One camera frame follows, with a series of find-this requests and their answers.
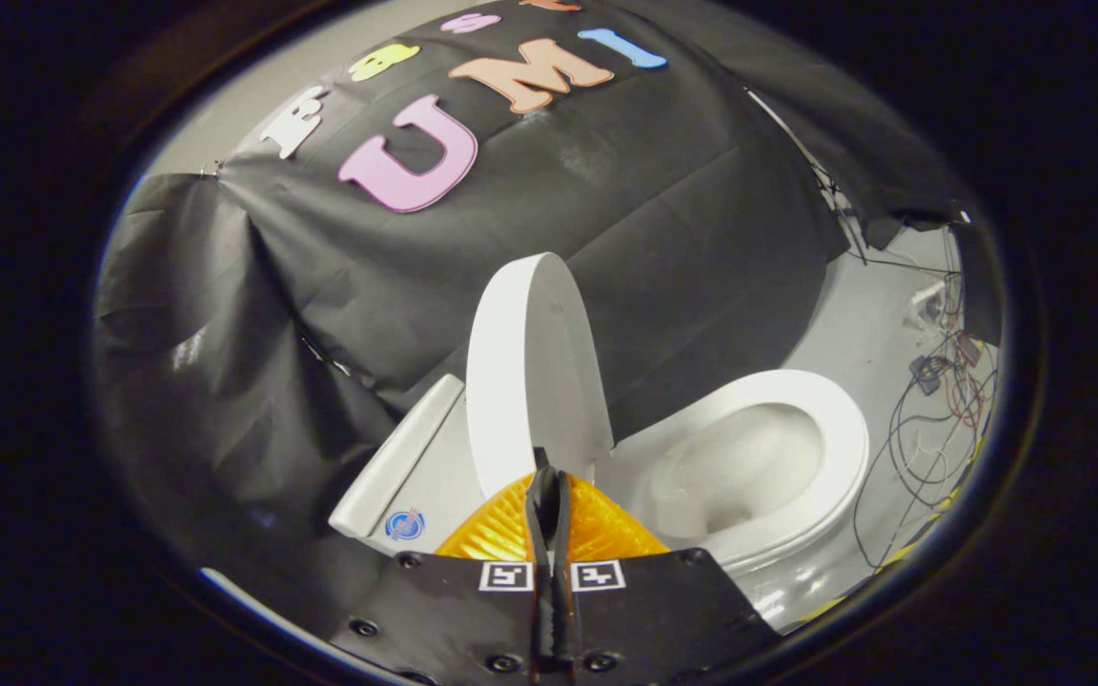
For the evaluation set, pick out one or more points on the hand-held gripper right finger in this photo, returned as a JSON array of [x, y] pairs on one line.
[[663, 619]]

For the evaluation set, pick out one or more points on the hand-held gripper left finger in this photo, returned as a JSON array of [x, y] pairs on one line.
[[444, 619]]

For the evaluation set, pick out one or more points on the white toilet lid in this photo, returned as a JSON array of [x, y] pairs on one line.
[[530, 381]]

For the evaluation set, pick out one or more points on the white toilet bowl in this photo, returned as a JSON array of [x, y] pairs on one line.
[[797, 581]]

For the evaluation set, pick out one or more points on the white toilet tank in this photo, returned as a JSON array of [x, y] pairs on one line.
[[435, 476]]

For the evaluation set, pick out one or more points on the white toilet seat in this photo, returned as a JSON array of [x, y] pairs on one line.
[[844, 429]]

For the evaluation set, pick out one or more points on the yellow black striped floor tape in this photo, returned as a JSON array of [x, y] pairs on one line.
[[911, 548]]

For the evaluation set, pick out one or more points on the small black device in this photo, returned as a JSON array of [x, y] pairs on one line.
[[925, 373]]

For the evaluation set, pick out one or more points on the black backdrop cloth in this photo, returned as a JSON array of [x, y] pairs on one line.
[[625, 219]]

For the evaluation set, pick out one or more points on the clear plastic bag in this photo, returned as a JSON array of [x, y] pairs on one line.
[[928, 305]]

